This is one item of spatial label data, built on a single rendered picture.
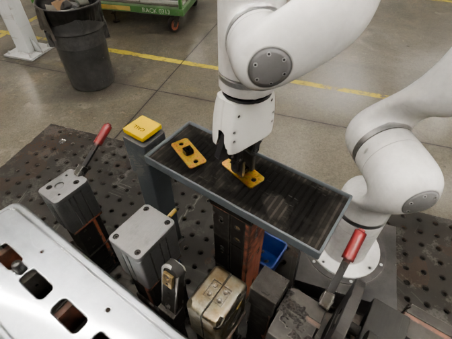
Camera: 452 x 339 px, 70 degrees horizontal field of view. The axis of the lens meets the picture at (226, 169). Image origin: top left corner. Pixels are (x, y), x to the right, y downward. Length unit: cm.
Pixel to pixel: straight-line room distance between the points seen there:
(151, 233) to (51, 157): 94
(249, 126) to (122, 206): 77
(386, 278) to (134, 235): 67
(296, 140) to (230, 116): 204
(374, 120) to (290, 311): 39
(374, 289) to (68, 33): 265
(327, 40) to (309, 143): 216
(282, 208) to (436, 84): 32
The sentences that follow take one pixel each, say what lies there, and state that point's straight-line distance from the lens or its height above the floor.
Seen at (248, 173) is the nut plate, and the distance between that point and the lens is 60.
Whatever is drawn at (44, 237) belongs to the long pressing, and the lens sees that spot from 81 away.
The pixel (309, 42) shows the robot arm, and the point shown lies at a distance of 35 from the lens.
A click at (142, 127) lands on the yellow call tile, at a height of 116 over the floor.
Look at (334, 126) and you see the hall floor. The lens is 272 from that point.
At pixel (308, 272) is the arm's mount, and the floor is 79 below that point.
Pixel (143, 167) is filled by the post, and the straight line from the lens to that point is 76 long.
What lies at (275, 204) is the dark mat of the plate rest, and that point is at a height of 116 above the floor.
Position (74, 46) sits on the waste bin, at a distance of 300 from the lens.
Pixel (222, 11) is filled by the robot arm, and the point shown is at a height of 146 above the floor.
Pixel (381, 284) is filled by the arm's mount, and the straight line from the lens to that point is 98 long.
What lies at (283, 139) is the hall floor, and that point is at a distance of 250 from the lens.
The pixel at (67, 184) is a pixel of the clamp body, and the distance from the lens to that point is 80.
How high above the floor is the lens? 160
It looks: 46 degrees down
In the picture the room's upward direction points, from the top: straight up
